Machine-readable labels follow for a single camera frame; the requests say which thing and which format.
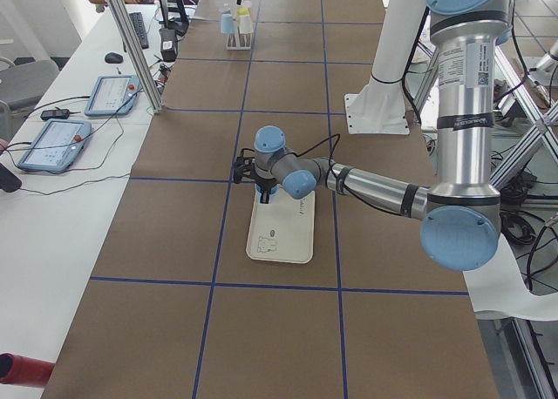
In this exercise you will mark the black label box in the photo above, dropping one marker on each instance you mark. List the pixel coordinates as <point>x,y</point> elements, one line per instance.
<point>168,44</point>

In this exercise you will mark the red cardboard tube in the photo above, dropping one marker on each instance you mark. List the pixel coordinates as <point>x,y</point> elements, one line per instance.
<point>25,371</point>

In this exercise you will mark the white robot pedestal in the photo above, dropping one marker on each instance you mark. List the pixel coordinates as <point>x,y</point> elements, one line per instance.
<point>379,108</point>

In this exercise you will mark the aluminium frame post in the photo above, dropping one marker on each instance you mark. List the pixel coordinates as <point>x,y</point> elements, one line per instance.
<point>135,52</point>

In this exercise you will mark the black keyboard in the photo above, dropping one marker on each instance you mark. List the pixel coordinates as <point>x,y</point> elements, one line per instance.
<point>139,27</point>

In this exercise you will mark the near teach pendant tablet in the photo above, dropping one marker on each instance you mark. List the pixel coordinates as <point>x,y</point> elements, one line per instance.
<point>57,146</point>

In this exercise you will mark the blue plastic cup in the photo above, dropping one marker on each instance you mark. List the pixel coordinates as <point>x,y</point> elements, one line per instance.
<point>264,193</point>
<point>227,24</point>

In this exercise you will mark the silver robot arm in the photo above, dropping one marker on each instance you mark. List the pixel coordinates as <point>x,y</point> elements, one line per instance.
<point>460,213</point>

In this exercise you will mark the cream plastic tray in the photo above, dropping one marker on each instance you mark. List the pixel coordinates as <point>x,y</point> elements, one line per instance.
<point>283,229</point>

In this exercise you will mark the white plastic cup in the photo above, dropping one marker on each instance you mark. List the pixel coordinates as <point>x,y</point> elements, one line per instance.
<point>245,24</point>

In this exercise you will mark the teach pendant tablet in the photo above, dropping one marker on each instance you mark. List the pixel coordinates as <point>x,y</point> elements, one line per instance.
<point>57,146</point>
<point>112,94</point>

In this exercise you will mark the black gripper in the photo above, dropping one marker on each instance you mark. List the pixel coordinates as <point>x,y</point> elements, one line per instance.
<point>264,184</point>

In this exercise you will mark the white plastic chair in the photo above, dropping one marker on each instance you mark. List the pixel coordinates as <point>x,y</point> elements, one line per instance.
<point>497,291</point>

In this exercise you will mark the white wire cup rack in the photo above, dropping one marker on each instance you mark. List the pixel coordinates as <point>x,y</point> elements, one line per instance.
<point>236,41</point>

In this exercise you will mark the far teach pendant tablet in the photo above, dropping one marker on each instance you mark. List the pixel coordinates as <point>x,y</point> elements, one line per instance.
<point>112,94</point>

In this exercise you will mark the black computer mouse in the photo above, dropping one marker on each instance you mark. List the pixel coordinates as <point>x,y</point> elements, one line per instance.
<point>113,58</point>

